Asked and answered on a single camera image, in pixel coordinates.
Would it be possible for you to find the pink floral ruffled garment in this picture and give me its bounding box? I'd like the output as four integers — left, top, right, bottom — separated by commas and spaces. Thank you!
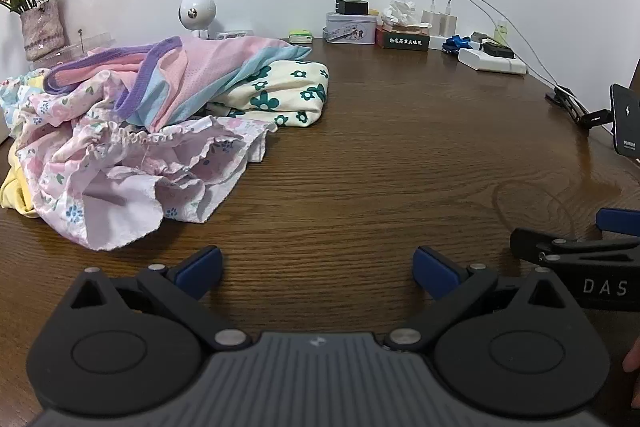
1, 70, 277, 251

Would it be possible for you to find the pink blue purple-trimmed garment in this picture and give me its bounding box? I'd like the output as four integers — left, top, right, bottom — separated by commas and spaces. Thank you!
43, 36, 311, 131

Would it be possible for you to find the cream green-flower garment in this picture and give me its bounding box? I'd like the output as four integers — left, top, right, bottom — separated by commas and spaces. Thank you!
205, 61, 330, 128

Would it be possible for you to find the person right hand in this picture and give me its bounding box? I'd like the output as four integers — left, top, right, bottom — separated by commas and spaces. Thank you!
623, 338, 640, 409

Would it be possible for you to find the brown cardboard board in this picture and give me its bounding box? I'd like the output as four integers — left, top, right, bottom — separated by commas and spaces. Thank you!
629, 60, 640, 95

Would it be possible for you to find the black phone stand clamp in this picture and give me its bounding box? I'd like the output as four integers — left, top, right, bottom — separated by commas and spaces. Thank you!
544, 86, 613, 134

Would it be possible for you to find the white power strip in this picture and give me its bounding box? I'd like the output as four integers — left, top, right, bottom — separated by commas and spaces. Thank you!
458, 49, 527, 75

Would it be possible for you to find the blue toy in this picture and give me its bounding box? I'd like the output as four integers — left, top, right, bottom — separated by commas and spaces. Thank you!
442, 35, 473, 56

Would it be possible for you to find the white charger plug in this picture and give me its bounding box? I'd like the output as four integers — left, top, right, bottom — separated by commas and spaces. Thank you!
421, 8, 458, 37

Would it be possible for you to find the dark tissue box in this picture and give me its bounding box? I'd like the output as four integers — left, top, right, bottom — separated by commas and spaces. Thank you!
375, 0, 432, 52

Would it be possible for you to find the white small device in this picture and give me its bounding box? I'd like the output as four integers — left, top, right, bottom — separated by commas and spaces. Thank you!
215, 29, 254, 40

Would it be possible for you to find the clear box of orange peels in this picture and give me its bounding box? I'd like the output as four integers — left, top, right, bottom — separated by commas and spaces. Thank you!
32, 32, 115, 69

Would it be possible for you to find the white round robot figurine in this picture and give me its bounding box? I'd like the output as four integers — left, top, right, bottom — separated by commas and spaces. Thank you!
178, 0, 217, 39

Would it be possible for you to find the green tissue pack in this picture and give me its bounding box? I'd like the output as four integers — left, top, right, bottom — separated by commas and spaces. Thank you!
288, 29, 314, 44

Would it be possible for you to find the lavender tin box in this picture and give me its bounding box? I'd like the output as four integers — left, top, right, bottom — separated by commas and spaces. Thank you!
323, 13, 378, 46

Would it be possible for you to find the black wireless charger phone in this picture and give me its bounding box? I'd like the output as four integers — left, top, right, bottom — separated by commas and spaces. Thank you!
610, 83, 640, 159

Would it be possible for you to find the white charging cable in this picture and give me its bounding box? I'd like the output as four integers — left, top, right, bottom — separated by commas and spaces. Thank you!
430, 0, 564, 88

